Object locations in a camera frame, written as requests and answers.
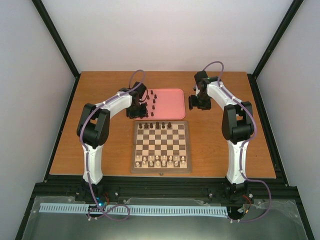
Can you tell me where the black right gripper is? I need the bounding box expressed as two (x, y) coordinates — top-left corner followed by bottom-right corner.
(188, 93), (211, 111)

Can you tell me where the dark king chess piece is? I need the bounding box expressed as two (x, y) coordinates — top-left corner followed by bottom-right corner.
(155, 121), (160, 129)

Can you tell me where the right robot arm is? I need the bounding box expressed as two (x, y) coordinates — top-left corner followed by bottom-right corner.
(188, 70), (256, 201)

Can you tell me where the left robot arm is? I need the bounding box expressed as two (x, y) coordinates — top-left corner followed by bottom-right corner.
(76, 82), (148, 202)

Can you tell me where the light king chess piece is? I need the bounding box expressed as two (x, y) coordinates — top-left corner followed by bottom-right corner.
(161, 155), (167, 167)

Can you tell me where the light queen chess piece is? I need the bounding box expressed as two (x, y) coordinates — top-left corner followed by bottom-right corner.
(155, 160), (161, 167)

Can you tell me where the pink plastic tray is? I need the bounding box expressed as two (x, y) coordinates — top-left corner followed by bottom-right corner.
(136, 88), (186, 121)

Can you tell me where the wooden chessboard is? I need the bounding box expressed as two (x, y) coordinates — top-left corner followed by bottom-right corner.
(131, 120), (192, 175)

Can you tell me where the light blue cable duct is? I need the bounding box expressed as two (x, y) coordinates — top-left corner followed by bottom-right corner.
(38, 203), (228, 218)

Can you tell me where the black aluminium frame rail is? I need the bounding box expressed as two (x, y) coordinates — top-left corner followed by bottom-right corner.
(29, 174), (300, 208)

